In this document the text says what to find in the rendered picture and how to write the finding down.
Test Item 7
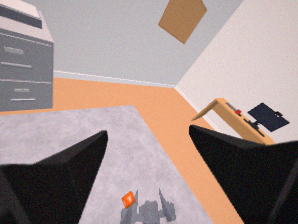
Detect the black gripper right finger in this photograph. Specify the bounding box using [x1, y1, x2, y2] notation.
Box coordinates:
[189, 125, 298, 224]

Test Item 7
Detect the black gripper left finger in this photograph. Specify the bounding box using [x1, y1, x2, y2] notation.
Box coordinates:
[0, 130, 108, 224]

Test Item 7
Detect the orange block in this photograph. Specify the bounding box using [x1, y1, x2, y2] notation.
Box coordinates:
[122, 191, 136, 209]

